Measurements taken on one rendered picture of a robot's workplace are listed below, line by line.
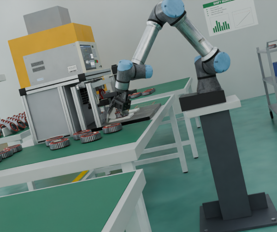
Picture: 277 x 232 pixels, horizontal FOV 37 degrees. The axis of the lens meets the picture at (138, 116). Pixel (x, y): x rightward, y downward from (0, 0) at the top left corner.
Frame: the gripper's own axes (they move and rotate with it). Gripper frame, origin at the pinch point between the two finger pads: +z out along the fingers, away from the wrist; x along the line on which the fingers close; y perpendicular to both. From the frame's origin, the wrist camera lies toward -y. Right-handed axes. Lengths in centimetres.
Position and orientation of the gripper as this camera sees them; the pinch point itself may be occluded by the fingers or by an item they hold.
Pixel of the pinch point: (114, 118)
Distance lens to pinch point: 232.9
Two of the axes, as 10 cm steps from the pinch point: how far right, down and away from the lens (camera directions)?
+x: 6.3, -2.5, 7.3
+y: 7.6, 3.8, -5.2
